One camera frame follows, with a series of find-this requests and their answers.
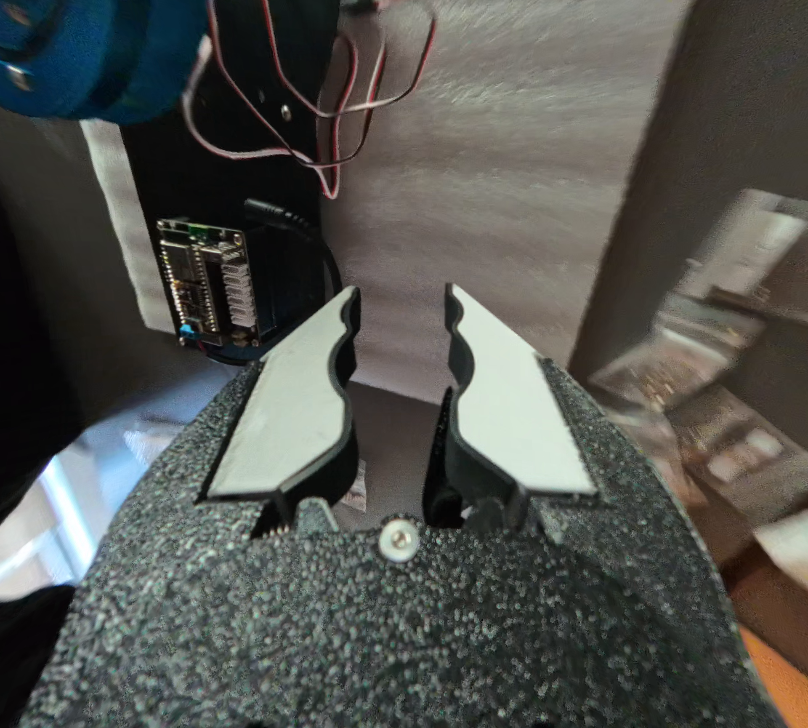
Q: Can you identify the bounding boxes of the controller circuit board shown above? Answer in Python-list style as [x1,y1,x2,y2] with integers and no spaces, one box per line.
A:
[157,218,263,350]

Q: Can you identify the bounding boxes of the white foam sheet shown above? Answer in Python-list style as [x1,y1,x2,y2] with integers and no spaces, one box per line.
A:
[82,0,720,388]

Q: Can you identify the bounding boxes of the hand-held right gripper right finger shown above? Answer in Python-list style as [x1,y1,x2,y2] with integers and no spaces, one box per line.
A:
[423,283,599,528]

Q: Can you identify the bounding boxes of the black power cable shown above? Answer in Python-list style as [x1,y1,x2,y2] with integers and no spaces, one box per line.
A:
[243,197,342,325]

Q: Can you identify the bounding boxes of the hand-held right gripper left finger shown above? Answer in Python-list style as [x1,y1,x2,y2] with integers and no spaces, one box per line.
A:
[207,286,362,500]

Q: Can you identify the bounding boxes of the red white servo cables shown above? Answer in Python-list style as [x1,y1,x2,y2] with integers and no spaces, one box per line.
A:
[183,0,438,200]

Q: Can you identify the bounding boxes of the grey desk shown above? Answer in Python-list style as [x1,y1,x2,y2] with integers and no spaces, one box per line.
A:
[0,0,808,552]

